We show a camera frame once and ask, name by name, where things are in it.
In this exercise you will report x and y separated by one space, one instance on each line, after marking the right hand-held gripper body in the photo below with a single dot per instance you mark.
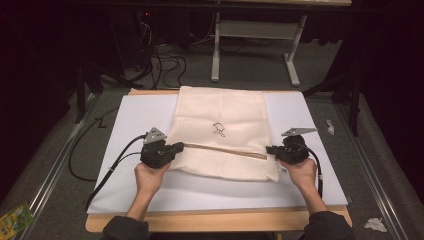
295 151

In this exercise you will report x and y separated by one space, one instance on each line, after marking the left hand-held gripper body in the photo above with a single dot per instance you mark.
155 155

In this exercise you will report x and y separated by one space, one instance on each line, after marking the cream mesh laundry bag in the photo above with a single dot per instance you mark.
220 106

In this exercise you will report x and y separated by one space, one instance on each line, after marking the person's left hand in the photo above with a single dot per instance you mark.
149 178

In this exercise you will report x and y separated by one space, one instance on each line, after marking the person's right hand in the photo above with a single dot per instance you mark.
303 175

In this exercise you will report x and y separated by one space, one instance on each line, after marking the small crumpled white paper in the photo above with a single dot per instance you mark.
330 127

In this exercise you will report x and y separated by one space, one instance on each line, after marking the white foam board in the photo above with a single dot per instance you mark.
140 113

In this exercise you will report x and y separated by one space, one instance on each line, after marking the black stand leg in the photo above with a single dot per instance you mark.
354 106
80 96

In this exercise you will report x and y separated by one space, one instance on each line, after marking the wooden table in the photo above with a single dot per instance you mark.
216 221

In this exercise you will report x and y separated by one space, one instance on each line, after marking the large crumpled white tissue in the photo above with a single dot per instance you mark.
375 224

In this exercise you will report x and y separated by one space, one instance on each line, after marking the green printed packet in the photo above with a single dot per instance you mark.
15 221

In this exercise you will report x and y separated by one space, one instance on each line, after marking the metal floor rail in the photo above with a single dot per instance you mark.
366 173
50 173

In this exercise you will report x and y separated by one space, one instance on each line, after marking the white metal desk frame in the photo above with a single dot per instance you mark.
256 29

